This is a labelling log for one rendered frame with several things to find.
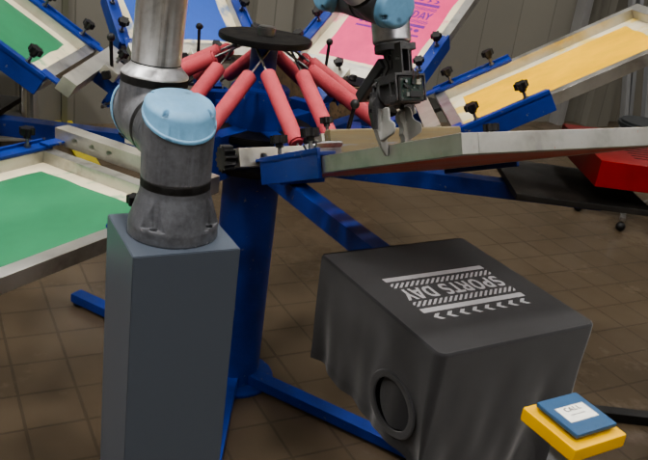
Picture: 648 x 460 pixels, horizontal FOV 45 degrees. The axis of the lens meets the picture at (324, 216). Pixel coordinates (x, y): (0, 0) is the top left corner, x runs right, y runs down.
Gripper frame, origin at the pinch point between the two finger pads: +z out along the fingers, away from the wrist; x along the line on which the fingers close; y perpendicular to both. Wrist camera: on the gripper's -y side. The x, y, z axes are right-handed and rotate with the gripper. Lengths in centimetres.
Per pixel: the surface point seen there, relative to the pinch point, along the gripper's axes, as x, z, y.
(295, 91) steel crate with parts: 184, -70, -377
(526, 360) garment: 30, 47, 2
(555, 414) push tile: 11, 50, 27
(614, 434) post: 19, 54, 33
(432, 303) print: 17.0, 34.0, -13.7
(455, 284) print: 28.5, 31.6, -19.3
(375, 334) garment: 5.1, 39.8, -19.7
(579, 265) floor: 263, 59, -196
